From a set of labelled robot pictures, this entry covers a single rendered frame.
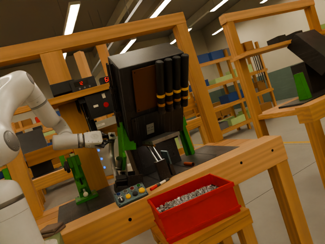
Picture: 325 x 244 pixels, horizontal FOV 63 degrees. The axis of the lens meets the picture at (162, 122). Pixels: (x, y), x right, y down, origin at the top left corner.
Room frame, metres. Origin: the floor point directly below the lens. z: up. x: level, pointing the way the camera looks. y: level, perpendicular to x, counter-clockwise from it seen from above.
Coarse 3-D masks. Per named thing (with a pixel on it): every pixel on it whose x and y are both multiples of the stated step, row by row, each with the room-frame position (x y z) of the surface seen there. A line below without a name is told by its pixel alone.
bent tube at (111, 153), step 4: (112, 132) 1.56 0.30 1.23; (112, 136) 1.57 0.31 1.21; (112, 144) 1.57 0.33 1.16; (112, 148) 1.59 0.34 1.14; (112, 152) 1.59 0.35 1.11; (112, 156) 1.58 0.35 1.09; (112, 160) 1.56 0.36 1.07; (112, 164) 1.54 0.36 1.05; (112, 168) 1.52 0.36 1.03; (116, 172) 1.49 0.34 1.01
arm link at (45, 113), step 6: (48, 102) 1.36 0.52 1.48; (30, 108) 1.32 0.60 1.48; (36, 108) 1.31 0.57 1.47; (42, 108) 1.32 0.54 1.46; (48, 108) 1.34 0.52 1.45; (36, 114) 1.33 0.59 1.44; (42, 114) 1.33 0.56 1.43; (48, 114) 1.34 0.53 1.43; (54, 114) 1.37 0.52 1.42; (42, 120) 1.35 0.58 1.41; (48, 120) 1.35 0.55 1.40; (54, 120) 1.37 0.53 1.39; (60, 120) 1.45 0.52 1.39; (48, 126) 1.37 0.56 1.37; (54, 126) 1.39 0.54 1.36; (60, 126) 1.50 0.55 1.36; (66, 126) 1.52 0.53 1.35; (60, 132) 1.51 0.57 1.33; (72, 132) 1.55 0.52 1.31
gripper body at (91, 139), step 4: (88, 132) 1.53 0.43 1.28; (92, 132) 1.53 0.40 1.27; (96, 132) 1.54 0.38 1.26; (100, 132) 1.54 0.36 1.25; (84, 136) 1.50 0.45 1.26; (88, 136) 1.50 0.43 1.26; (92, 136) 1.51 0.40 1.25; (96, 136) 1.51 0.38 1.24; (100, 136) 1.52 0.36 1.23; (84, 140) 1.47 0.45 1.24; (88, 140) 1.48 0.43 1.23; (92, 140) 1.48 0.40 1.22; (96, 140) 1.49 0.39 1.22; (100, 140) 1.49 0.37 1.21; (84, 144) 1.47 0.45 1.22; (88, 144) 1.47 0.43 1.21; (92, 144) 1.48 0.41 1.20; (96, 144) 1.48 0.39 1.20
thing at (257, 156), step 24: (264, 144) 1.49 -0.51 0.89; (192, 168) 1.45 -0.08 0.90; (216, 168) 1.38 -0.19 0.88; (240, 168) 1.42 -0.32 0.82; (264, 168) 1.48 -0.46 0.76; (96, 216) 1.19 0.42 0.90; (120, 216) 1.19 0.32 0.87; (144, 216) 1.22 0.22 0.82; (72, 240) 1.11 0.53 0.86; (96, 240) 1.14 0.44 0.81; (120, 240) 1.17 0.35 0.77
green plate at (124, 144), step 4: (120, 124) 1.47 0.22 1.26; (120, 128) 1.47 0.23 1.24; (124, 128) 1.48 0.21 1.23; (120, 132) 1.48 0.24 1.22; (124, 132) 1.48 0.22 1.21; (120, 136) 1.48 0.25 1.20; (124, 136) 1.48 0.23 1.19; (120, 140) 1.49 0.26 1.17; (124, 140) 1.48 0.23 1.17; (128, 140) 1.48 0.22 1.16; (120, 144) 1.49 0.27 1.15; (124, 144) 1.47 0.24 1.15; (128, 144) 1.48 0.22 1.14; (132, 144) 1.49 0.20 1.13; (120, 148) 1.50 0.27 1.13; (124, 148) 1.47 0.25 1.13; (128, 148) 1.48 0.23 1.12; (132, 148) 1.48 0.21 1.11; (120, 152) 1.51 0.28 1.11
